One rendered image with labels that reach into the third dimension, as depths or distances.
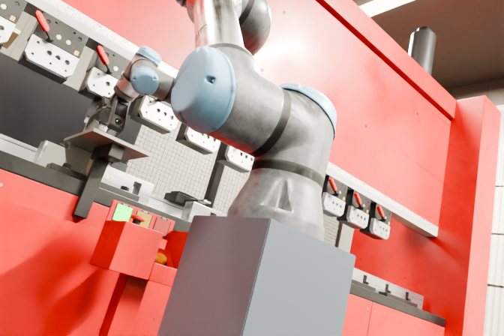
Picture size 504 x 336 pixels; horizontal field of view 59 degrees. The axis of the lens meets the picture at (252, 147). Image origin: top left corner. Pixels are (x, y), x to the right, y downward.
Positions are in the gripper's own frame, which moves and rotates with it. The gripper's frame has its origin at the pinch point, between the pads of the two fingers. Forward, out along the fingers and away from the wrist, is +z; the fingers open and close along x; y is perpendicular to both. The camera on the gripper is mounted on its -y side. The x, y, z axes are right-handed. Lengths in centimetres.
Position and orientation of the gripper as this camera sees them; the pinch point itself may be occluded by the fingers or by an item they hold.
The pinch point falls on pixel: (92, 143)
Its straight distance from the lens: 150.2
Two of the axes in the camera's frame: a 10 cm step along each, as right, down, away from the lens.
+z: -6.0, 7.6, 2.5
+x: -7.3, -4.0, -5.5
